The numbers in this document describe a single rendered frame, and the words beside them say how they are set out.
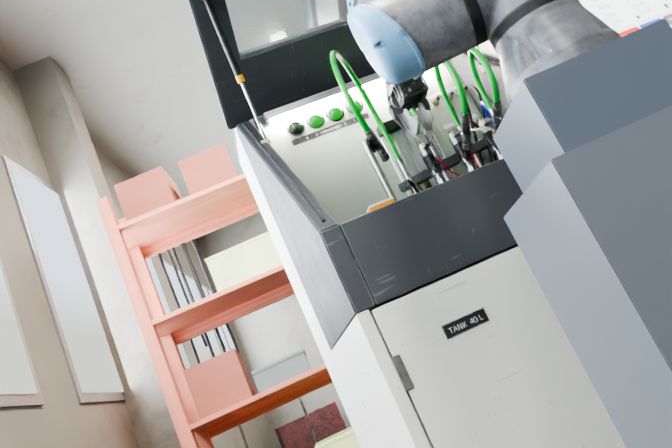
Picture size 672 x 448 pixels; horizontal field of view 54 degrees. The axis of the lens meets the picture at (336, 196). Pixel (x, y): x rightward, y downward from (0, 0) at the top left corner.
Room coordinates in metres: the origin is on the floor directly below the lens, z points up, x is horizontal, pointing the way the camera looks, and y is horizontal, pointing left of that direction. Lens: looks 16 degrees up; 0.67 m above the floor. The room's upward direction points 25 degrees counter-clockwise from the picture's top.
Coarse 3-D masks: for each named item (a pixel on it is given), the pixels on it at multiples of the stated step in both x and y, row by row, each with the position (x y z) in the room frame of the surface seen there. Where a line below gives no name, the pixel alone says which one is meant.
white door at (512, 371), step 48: (432, 288) 1.19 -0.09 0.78; (480, 288) 1.21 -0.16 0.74; (528, 288) 1.22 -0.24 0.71; (384, 336) 1.17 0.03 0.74; (432, 336) 1.18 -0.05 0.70; (480, 336) 1.20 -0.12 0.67; (528, 336) 1.21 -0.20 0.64; (432, 384) 1.17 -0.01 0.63; (480, 384) 1.19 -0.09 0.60; (528, 384) 1.21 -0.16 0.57; (576, 384) 1.22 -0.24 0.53; (432, 432) 1.17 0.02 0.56; (480, 432) 1.18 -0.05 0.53; (528, 432) 1.20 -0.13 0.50; (576, 432) 1.21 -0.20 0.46
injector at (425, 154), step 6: (420, 150) 1.48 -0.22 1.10; (426, 150) 1.47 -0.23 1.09; (426, 156) 1.47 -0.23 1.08; (432, 156) 1.47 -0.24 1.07; (426, 162) 1.48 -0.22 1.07; (432, 162) 1.47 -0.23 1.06; (438, 162) 1.45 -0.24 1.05; (432, 168) 1.47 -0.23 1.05; (438, 168) 1.46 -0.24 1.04; (432, 174) 1.48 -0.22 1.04; (438, 174) 1.48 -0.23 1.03; (438, 180) 1.48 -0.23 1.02; (444, 180) 1.48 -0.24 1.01
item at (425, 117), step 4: (420, 104) 1.43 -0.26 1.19; (420, 108) 1.44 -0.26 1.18; (424, 108) 1.42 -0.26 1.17; (416, 112) 1.44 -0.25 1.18; (420, 112) 1.44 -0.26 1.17; (424, 112) 1.43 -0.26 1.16; (428, 112) 1.41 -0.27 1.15; (416, 116) 1.45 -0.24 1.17; (420, 116) 1.44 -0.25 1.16; (424, 116) 1.44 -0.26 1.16; (428, 116) 1.42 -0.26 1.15; (432, 116) 1.40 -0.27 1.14; (420, 120) 1.45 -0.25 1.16; (424, 120) 1.44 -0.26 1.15; (428, 120) 1.43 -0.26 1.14; (432, 120) 1.41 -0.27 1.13; (424, 124) 1.44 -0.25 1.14; (428, 124) 1.43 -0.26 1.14; (424, 128) 1.44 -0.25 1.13; (428, 128) 1.44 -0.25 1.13; (432, 128) 1.44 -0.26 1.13; (424, 132) 1.45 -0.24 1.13; (428, 132) 1.44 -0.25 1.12; (432, 132) 1.44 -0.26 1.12; (428, 136) 1.44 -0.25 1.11; (428, 140) 1.44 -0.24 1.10
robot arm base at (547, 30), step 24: (552, 0) 0.73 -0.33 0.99; (576, 0) 0.75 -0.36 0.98; (504, 24) 0.76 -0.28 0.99; (528, 24) 0.74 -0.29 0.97; (552, 24) 0.73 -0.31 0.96; (576, 24) 0.73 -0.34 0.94; (600, 24) 0.76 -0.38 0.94; (504, 48) 0.77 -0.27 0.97; (528, 48) 0.75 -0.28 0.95; (552, 48) 0.72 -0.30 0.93; (576, 48) 0.72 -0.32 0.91; (504, 72) 0.78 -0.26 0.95; (528, 72) 0.74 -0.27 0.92
